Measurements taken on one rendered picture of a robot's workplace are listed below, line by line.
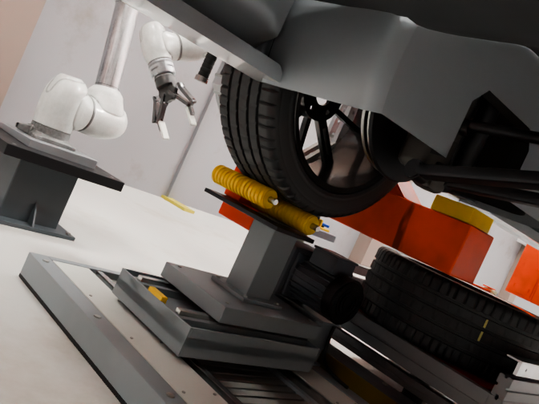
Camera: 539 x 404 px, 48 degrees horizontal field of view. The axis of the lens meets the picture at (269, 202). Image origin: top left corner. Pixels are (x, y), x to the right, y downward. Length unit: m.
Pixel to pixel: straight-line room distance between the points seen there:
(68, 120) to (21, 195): 0.34
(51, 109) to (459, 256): 1.59
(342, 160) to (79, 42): 3.07
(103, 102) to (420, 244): 1.42
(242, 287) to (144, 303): 0.28
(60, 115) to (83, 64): 2.22
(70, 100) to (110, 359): 1.32
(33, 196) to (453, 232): 1.55
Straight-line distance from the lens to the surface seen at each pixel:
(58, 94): 2.51
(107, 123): 2.63
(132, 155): 5.08
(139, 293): 1.66
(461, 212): 1.89
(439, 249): 1.88
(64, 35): 4.63
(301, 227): 1.66
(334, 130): 2.07
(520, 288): 3.85
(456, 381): 1.92
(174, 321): 1.52
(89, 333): 1.53
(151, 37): 2.29
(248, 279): 1.72
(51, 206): 2.55
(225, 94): 1.62
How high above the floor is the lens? 0.57
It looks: 2 degrees down
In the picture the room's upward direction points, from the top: 24 degrees clockwise
